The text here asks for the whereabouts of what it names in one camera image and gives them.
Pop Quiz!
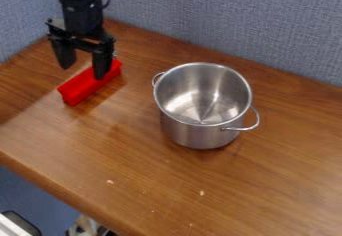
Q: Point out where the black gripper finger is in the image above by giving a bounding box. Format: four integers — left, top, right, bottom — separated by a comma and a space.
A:
92, 51, 113, 80
50, 39, 76, 69

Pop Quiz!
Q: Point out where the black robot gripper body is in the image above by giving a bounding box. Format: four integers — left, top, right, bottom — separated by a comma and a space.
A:
45, 0, 114, 54

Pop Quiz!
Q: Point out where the red rectangular block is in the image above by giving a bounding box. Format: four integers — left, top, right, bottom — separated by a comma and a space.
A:
57, 59, 122, 106

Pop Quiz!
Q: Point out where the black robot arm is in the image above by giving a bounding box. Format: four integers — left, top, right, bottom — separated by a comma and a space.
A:
45, 0, 116, 80

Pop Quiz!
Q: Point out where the stainless steel pot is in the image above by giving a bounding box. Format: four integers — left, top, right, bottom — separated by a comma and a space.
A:
151, 62, 260, 150

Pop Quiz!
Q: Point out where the white object below table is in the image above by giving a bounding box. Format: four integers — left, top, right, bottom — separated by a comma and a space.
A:
65, 215, 117, 236

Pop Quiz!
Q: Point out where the black and grey corner object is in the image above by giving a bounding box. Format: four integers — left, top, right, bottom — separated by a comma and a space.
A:
0, 211, 42, 236

